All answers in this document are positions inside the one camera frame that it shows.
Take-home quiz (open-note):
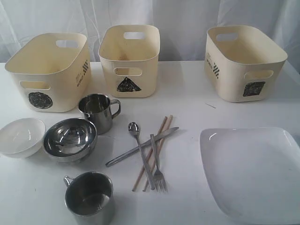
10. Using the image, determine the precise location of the wooden chopstick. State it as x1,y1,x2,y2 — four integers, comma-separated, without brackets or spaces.
132,116,167,192
142,115,173,192

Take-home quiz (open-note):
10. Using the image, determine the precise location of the long steel spoon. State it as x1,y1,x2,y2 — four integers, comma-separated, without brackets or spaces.
128,122,155,190

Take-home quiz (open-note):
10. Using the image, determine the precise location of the steel table knife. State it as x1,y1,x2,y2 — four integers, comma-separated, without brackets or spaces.
105,127,180,168

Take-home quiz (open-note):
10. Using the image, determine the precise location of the steel mug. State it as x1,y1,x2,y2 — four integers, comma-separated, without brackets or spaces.
63,171,115,225
78,93,121,135

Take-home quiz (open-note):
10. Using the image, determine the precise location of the steel fork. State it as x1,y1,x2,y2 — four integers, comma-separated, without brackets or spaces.
150,134,167,192

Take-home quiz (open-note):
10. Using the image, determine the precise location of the stainless steel bowl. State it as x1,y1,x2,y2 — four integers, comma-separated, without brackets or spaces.
43,118,98,163

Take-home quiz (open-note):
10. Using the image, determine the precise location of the steel mug front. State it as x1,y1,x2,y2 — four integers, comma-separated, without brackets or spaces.
63,171,115,225

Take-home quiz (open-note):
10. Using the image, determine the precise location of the white ceramic bowl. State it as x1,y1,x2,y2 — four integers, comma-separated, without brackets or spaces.
0,118,46,158

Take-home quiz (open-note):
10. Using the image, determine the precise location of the cream bin with triangle mark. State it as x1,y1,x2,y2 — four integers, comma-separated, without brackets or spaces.
98,24,160,98

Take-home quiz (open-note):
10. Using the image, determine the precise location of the white curtain backdrop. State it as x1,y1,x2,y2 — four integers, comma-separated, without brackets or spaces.
0,0,300,68

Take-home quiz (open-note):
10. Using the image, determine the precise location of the cream bin with circle mark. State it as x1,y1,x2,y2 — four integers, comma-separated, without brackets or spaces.
5,33,91,113

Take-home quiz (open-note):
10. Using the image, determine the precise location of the cream bin with square mark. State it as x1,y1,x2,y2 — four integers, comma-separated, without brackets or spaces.
204,25,288,103

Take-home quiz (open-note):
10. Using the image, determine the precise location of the white square plate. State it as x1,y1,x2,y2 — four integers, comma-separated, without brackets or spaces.
199,127,300,225

